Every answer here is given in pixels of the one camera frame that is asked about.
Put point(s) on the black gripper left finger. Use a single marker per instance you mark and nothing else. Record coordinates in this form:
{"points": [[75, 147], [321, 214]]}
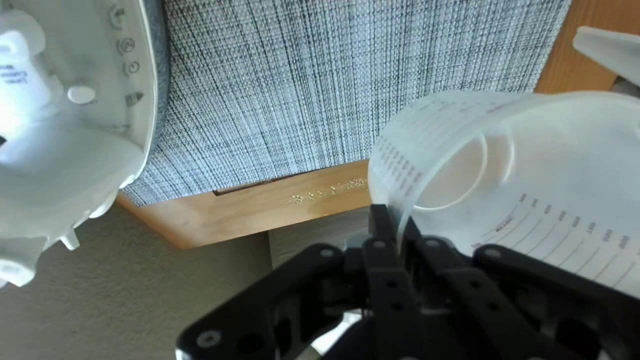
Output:
{"points": [[392, 300]]}

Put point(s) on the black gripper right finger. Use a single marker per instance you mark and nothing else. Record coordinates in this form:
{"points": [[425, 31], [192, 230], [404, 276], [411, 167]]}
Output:
{"points": [[520, 313]]}

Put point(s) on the translucent plastic measuring jar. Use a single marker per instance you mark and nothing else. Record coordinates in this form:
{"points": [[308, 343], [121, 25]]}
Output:
{"points": [[567, 167]]}

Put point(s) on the wooden side table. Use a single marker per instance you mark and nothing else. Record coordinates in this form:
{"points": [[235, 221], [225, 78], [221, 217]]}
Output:
{"points": [[266, 210]]}

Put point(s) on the grey checked fabric mat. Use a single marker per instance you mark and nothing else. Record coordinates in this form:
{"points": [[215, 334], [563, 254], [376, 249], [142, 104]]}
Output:
{"points": [[321, 87]]}

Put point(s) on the white folded cloth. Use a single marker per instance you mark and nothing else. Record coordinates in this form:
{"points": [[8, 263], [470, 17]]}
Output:
{"points": [[66, 147]]}

